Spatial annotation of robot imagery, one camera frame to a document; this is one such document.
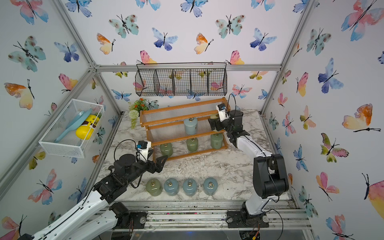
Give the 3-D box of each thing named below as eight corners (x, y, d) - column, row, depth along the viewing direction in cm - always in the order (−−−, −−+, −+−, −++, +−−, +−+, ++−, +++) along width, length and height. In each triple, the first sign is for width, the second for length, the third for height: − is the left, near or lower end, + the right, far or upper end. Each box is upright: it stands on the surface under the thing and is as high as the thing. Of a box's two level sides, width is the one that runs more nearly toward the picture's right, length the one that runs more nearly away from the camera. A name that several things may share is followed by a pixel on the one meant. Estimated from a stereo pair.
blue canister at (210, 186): (203, 195, 84) (204, 190, 77) (203, 183, 88) (204, 177, 81) (216, 195, 84) (218, 190, 77) (215, 183, 88) (217, 177, 81)
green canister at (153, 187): (149, 196, 83) (144, 191, 76) (151, 184, 88) (147, 178, 81) (161, 196, 83) (158, 191, 76) (163, 184, 88) (160, 178, 81)
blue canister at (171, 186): (166, 195, 83) (163, 190, 77) (167, 183, 88) (164, 178, 81) (178, 195, 83) (176, 190, 77) (179, 183, 88) (177, 178, 81)
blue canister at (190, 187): (184, 196, 83) (182, 191, 77) (184, 183, 88) (183, 178, 81) (197, 196, 83) (197, 191, 77) (197, 183, 88) (197, 178, 81)
